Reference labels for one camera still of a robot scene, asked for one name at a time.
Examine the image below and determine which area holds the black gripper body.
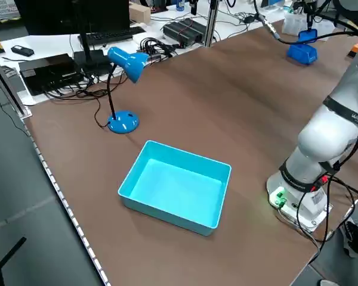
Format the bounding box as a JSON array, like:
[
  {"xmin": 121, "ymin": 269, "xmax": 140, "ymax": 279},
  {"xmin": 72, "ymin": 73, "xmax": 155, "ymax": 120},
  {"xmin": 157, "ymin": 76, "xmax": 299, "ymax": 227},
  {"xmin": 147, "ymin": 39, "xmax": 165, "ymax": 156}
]
[{"xmin": 303, "ymin": 1, "xmax": 317, "ymax": 16}]

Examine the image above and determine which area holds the clear plastic organizer box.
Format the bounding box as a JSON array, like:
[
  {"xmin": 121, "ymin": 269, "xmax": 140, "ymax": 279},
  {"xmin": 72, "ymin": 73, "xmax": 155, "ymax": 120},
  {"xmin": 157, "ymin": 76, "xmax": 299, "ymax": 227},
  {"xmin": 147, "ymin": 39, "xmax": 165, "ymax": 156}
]
[{"xmin": 282, "ymin": 11, "xmax": 337, "ymax": 37}]

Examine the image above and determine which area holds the blue storage box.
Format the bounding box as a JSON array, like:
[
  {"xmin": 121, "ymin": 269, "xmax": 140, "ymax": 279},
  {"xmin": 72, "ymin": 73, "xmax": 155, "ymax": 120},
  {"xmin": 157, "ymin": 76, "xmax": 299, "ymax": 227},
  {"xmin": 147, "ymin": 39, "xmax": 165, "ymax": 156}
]
[{"xmin": 286, "ymin": 41, "xmax": 319, "ymax": 66}]

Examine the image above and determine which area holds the cardboard box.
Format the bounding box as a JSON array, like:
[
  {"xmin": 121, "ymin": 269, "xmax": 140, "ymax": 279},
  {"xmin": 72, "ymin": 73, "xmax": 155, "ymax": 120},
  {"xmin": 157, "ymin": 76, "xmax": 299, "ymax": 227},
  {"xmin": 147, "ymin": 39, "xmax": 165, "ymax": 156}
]
[{"xmin": 128, "ymin": 4, "xmax": 152, "ymax": 25}]

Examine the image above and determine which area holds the black electronics box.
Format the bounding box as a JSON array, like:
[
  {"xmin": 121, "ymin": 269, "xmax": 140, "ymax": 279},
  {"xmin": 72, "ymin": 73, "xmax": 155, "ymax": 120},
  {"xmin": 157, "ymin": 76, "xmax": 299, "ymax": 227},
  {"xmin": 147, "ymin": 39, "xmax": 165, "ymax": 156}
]
[{"xmin": 18, "ymin": 52, "xmax": 85, "ymax": 97}]

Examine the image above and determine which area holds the black finned power supply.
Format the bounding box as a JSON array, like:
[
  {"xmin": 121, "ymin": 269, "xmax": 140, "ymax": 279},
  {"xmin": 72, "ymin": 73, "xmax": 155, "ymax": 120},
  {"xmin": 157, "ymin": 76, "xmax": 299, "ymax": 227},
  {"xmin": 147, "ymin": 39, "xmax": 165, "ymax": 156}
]
[{"xmin": 162, "ymin": 17, "xmax": 209, "ymax": 48}]

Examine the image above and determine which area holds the blue desk lamp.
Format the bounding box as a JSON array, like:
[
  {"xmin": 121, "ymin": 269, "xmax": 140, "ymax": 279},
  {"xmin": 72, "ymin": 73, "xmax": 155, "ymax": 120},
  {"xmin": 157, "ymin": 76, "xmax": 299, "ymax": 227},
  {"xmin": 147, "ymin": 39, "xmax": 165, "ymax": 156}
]
[{"xmin": 106, "ymin": 46, "xmax": 150, "ymax": 134}]

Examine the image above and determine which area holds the black keyboard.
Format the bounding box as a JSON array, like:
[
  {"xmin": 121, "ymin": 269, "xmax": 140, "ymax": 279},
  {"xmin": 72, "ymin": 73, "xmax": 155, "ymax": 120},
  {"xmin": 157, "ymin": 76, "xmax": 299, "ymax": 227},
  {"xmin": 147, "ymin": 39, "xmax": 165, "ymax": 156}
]
[{"xmin": 78, "ymin": 26, "xmax": 147, "ymax": 47}]

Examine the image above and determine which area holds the teal plastic bin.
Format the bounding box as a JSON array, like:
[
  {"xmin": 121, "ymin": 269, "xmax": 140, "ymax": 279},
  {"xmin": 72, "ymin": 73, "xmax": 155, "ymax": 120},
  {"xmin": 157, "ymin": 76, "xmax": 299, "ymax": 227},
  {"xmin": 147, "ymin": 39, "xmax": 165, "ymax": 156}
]
[{"xmin": 117, "ymin": 139, "xmax": 233, "ymax": 237}]

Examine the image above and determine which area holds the black monitor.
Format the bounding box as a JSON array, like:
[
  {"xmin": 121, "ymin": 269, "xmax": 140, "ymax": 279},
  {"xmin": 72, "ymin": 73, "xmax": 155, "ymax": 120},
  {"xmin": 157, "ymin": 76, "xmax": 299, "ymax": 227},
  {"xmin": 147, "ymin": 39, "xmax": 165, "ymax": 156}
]
[{"xmin": 17, "ymin": 0, "xmax": 131, "ymax": 72}]

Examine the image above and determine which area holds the white desk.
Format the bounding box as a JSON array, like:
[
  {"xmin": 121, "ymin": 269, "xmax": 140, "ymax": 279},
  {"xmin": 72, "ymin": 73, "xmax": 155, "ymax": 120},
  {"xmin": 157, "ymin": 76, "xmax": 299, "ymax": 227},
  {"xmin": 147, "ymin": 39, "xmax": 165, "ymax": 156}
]
[{"xmin": 0, "ymin": 0, "xmax": 287, "ymax": 107}]

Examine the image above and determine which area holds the small black device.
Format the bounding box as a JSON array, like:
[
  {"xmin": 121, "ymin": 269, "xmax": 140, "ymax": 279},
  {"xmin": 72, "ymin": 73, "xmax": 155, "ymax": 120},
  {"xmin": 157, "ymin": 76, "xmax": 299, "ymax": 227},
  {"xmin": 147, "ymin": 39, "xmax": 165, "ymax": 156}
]
[{"xmin": 10, "ymin": 44, "xmax": 36, "ymax": 58}]

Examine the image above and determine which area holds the white plastic crate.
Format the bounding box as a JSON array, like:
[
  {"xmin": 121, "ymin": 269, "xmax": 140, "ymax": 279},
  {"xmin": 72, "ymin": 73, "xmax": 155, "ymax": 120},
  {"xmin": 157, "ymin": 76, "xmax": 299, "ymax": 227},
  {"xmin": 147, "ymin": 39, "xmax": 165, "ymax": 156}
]
[{"xmin": 0, "ymin": 0, "xmax": 20, "ymax": 14}]

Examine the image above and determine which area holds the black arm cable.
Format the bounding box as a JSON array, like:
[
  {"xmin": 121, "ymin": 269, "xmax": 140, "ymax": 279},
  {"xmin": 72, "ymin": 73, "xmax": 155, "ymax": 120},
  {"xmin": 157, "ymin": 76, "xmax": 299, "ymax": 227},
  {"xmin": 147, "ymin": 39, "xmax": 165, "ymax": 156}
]
[{"xmin": 252, "ymin": 0, "xmax": 358, "ymax": 45}]

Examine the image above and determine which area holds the aluminium post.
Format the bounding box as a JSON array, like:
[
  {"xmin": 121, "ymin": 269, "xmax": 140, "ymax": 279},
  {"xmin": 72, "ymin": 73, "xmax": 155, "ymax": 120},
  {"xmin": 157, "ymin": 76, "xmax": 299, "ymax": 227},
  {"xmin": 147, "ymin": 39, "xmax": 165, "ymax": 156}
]
[{"xmin": 203, "ymin": 0, "xmax": 221, "ymax": 48}]

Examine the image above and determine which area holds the thin lamp cord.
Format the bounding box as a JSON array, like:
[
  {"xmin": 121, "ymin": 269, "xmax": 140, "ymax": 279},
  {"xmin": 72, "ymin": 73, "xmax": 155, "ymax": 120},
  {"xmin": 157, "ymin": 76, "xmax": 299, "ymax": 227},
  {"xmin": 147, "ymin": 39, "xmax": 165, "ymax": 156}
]
[{"xmin": 94, "ymin": 97, "xmax": 113, "ymax": 129}]

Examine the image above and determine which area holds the aluminium frame profile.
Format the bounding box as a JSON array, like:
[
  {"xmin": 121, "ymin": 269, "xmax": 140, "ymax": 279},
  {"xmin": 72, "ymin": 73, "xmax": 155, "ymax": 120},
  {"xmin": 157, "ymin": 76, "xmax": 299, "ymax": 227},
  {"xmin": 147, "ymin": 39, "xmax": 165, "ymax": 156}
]
[{"xmin": 0, "ymin": 44, "xmax": 33, "ymax": 120}]

